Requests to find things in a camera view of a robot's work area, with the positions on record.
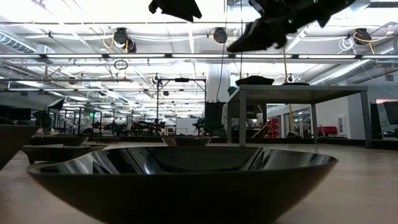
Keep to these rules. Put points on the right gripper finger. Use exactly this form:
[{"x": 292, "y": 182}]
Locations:
[{"x": 255, "y": 39}]

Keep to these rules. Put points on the leaf shaped black plate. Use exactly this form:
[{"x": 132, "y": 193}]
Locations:
[
  {"x": 57, "y": 140},
  {"x": 186, "y": 142},
  {"x": 186, "y": 199},
  {"x": 295, "y": 83}
]

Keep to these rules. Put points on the small square black plate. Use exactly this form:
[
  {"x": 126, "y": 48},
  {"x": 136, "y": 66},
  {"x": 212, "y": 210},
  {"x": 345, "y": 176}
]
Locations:
[{"x": 56, "y": 154}]

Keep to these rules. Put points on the small black ceiling reel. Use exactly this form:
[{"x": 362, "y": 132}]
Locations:
[
  {"x": 290, "y": 78},
  {"x": 156, "y": 78}
]

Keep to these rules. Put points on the grey perforated metal shelf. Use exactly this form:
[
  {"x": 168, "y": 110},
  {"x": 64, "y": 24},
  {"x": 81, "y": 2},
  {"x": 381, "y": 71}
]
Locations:
[{"x": 295, "y": 93}]

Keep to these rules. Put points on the red cabinet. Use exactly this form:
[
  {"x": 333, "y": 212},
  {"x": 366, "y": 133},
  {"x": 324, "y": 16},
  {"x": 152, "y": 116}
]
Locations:
[{"x": 274, "y": 127}]

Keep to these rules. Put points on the long ceiling light bar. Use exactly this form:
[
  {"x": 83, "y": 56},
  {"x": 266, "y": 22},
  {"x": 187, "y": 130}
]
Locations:
[{"x": 77, "y": 56}]

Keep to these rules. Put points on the white board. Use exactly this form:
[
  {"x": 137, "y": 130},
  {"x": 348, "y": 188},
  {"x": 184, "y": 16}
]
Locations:
[{"x": 186, "y": 124}]

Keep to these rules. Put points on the red bench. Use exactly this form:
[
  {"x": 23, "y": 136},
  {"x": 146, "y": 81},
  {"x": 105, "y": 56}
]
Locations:
[{"x": 327, "y": 130}]

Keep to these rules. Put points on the black background robot arms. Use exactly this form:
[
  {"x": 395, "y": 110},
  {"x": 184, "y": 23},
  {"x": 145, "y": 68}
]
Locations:
[{"x": 146, "y": 127}]

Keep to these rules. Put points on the dark display panel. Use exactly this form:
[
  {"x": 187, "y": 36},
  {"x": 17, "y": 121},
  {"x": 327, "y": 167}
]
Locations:
[{"x": 388, "y": 118}]

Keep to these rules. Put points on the black softbox lamp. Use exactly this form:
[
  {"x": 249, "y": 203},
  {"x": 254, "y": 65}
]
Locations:
[{"x": 56, "y": 104}]

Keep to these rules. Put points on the dark monitors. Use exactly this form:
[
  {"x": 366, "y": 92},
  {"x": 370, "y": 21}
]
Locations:
[{"x": 15, "y": 114}]

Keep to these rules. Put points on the black gantry frame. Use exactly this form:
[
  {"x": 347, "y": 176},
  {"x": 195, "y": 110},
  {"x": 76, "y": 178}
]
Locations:
[{"x": 182, "y": 80}]

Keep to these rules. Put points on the silver ventilation duct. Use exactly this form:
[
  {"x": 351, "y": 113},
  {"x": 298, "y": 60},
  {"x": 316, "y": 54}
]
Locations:
[
  {"x": 15, "y": 43},
  {"x": 342, "y": 72}
]

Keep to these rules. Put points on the black aluminium table frame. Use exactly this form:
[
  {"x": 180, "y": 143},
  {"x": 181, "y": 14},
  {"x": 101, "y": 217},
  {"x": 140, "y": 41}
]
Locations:
[{"x": 140, "y": 139}]

